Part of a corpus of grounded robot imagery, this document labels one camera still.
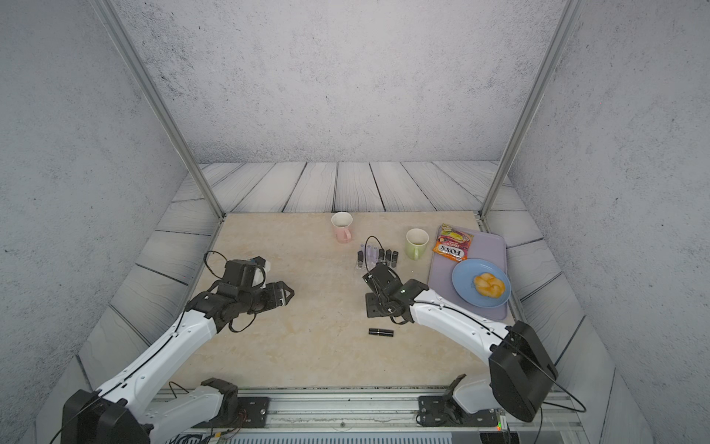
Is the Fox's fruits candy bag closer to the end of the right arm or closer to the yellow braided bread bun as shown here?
the yellow braided bread bun

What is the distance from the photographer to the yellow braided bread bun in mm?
952

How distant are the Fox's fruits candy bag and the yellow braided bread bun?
108mm

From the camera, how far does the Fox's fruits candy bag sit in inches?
41.9
